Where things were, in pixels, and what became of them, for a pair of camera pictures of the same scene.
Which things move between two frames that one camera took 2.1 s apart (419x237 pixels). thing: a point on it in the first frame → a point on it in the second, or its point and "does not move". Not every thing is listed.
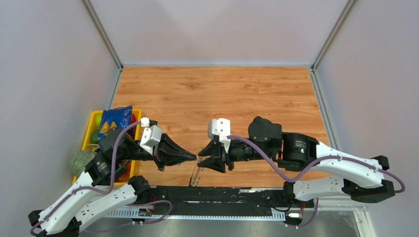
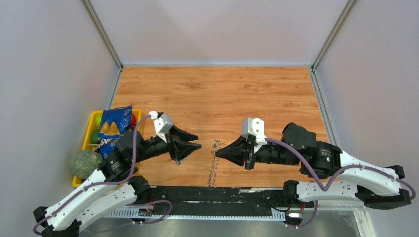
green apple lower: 94,136 does not move
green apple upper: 98,120 does not move
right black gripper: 220,157 → 241,149
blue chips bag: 116,118 does not move
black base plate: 224,197 does not move
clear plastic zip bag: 195,176 → 211,181
